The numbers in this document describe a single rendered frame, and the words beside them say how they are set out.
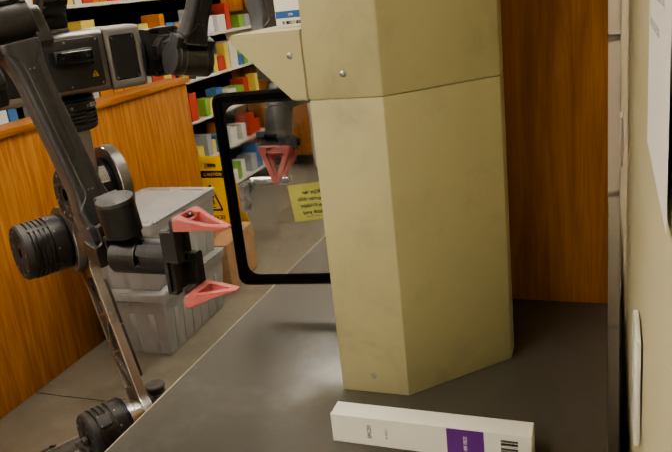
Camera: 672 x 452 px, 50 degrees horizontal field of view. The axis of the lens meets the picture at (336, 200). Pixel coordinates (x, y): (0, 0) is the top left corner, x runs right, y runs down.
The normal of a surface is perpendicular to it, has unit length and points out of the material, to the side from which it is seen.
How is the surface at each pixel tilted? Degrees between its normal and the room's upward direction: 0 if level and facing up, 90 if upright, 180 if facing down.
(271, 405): 0
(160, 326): 96
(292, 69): 90
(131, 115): 90
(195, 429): 0
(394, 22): 90
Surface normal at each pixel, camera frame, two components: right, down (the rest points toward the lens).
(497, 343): 0.42, 0.22
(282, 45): -0.34, 0.30
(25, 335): 0.93, 0.00
